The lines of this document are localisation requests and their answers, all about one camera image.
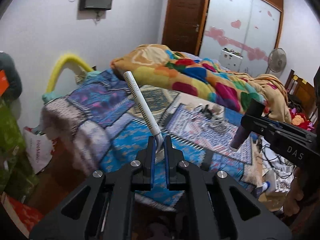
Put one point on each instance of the orange box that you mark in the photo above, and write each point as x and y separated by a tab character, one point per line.
4	84

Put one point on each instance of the standing electric fan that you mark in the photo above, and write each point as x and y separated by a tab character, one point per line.
276	61

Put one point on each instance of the patchwork blue bed sheet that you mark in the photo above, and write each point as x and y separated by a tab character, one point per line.
102	127

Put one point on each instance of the yellow foam arch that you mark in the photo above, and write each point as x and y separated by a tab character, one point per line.
60	64

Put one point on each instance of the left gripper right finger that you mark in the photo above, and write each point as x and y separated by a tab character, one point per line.
170	163

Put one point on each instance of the small black items on bed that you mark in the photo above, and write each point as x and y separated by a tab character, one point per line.
210	112

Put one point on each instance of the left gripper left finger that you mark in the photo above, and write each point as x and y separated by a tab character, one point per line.
149	164

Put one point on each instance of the brown wooden door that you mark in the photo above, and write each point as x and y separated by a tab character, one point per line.
182	24

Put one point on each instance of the white sliding wardrobe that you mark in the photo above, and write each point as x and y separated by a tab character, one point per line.
249	27

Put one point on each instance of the dark purple cylinder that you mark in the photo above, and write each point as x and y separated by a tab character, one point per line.
239	138

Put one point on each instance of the white tube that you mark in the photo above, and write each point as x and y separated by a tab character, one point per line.
144	109

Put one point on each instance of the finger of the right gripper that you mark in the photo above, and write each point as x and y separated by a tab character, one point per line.
256	108

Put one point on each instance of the white shopping bag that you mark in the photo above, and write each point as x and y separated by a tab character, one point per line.
38	148

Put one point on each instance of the right hand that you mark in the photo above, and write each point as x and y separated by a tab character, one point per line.
295	194

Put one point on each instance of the wooden headboard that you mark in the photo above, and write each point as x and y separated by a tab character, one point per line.
304	92

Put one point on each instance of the colourful plush blanket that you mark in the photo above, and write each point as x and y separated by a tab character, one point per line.
157	65

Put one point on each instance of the green patterned cloth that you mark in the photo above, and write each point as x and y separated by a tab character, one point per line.
18	179

